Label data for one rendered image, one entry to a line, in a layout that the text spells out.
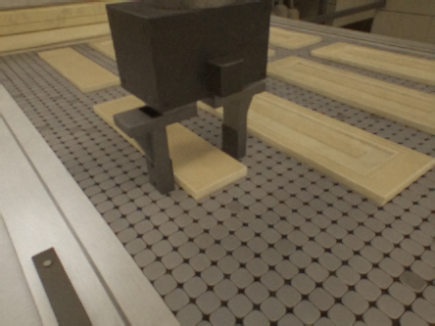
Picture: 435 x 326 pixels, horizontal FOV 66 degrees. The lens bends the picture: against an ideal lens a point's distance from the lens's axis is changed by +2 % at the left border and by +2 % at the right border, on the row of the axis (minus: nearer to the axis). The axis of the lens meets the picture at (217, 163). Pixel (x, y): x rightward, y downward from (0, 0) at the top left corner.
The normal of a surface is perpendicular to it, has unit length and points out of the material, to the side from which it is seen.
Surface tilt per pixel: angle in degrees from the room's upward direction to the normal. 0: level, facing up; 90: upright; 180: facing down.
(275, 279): 0
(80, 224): 0
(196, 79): 90
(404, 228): 0
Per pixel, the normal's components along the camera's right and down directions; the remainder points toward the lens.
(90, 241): -0.02, -0.83
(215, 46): 0.62, 0.43
